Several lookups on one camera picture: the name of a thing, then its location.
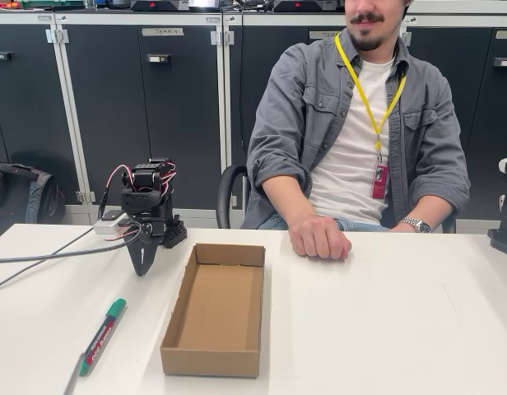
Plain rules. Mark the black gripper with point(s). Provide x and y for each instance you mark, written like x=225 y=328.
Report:
x=141 y=256

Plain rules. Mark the green marker with red label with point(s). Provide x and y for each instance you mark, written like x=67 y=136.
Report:
x=99 y=341

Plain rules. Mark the black idle robot arm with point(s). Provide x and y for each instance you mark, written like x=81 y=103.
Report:
x=506 y=238

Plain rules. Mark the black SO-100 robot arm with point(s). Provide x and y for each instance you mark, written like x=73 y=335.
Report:
x=144 y=177

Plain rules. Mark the person's right forearm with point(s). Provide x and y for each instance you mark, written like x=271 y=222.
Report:
x=288 y=197

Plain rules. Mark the person's left forearm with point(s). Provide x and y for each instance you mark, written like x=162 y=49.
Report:
x=436 y=218

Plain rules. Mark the person's right hand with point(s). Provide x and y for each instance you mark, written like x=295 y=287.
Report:
x=319 y=238

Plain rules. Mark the open cardboard box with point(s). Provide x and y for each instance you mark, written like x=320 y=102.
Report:
x=220 y=308

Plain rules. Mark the black office chair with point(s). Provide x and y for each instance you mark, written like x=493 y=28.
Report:
x=226 y=185

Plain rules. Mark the black grey backpack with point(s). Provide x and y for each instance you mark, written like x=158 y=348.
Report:
x=15 y=197

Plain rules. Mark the dark cabinet with team label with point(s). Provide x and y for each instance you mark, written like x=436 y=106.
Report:
x=113 y=103

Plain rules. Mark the man in grey shirt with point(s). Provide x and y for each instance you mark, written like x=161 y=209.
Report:
x=348 y=164

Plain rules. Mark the team four tape label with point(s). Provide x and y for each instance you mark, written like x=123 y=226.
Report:
x=163 y=31

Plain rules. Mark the red name badge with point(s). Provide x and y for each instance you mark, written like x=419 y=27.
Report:
x=380 y=181

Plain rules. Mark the silver device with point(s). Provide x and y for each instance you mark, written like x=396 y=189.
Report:
x=204 y=4

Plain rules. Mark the green box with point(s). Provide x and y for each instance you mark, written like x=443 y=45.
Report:
x=43 y=3

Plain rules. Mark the silver wristwatch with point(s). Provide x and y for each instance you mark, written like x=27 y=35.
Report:
x=418 y=225

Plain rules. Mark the tape label on cabinet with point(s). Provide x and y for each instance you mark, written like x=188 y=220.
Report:
x=323 y=35
x=506 y=34

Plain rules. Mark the white gripper camera box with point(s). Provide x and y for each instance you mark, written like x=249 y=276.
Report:
x=107 y=222

